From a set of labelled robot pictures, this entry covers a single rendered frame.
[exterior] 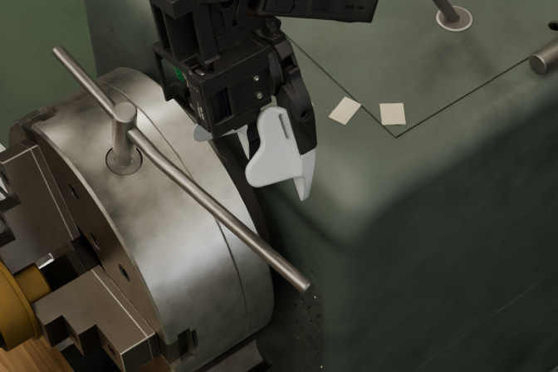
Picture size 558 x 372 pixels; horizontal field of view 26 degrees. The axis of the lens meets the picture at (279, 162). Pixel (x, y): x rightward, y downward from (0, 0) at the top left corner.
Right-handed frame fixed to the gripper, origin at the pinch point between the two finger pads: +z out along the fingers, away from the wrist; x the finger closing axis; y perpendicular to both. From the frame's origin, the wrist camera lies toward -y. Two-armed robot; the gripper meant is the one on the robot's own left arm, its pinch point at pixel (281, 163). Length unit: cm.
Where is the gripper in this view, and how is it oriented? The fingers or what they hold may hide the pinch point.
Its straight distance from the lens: 98.8
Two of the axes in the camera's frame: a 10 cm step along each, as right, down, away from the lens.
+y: -8.0, 4.7, -3.8
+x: 5.8, 4.5, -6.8
